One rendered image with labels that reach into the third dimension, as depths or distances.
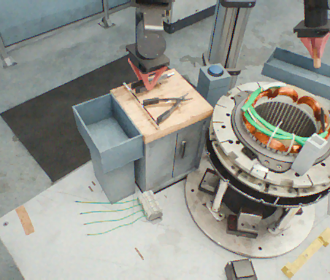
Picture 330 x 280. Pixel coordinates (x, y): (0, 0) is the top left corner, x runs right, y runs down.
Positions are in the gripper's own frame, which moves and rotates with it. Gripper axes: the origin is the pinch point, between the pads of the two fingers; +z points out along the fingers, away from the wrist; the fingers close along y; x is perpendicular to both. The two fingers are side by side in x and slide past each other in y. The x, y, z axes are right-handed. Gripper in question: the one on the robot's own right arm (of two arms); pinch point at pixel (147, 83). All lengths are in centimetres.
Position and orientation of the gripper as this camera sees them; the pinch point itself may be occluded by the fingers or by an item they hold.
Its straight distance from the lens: 81.6
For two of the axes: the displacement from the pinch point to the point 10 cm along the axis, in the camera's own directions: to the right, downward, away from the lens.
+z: -0.6, 6.6, 7.5
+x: 8.3, -3.8, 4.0
